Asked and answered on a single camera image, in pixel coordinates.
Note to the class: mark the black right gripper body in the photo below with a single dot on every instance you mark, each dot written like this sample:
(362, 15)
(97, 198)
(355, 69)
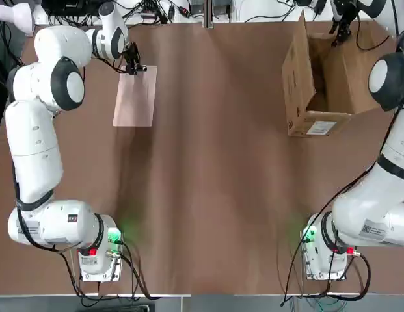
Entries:
(341, 11)

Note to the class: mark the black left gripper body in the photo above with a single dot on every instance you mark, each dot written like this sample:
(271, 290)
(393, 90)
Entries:
(131, 52)

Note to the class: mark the brown cardboard box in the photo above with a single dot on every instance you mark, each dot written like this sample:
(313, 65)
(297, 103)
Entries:
(297, 81)

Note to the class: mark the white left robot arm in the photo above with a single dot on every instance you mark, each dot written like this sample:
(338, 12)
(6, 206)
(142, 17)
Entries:
(35, 146)

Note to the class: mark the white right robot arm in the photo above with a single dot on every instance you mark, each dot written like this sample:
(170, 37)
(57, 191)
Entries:
(367, 211)

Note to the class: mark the black flat device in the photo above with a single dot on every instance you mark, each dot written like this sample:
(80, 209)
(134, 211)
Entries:
(71, 6)

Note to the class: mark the white desk lamp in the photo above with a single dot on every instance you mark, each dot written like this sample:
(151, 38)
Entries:
(13, 14)

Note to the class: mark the aluminium frame post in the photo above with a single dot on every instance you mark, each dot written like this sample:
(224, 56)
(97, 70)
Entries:
(208, 13)

